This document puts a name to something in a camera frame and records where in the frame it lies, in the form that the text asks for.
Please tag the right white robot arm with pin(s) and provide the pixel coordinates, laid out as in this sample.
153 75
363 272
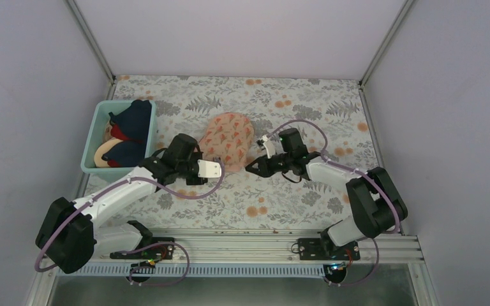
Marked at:
375 202

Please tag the navy beige bra lower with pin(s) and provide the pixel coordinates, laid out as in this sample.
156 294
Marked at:
116 153

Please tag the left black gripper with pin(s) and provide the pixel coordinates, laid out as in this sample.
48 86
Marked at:
196 182

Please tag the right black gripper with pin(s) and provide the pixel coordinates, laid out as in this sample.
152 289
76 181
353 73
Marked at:
265 170

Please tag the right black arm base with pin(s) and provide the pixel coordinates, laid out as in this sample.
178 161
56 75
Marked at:
339 258

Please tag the peach floral mesh laundry bag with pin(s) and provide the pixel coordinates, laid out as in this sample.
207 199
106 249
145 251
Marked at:
228 137

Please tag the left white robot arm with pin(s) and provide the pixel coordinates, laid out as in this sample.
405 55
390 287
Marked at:
73 232

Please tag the aluminium front rail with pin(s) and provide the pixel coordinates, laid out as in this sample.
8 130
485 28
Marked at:
273 246

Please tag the navy red bra upper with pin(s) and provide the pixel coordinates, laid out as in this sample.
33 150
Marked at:
132 124

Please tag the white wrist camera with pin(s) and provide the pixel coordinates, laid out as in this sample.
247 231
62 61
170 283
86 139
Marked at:
209 169
266 145

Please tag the floral patterned table mat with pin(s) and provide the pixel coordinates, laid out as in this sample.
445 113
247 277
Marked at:
328 113

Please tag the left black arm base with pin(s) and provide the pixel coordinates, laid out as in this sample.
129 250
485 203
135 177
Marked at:
151 256

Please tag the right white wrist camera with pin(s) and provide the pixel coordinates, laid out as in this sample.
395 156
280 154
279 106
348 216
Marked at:
266 145

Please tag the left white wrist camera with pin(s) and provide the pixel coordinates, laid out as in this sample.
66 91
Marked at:
209 169

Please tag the light blue plastic bin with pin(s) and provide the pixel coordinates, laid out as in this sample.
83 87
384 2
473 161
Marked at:
99 133

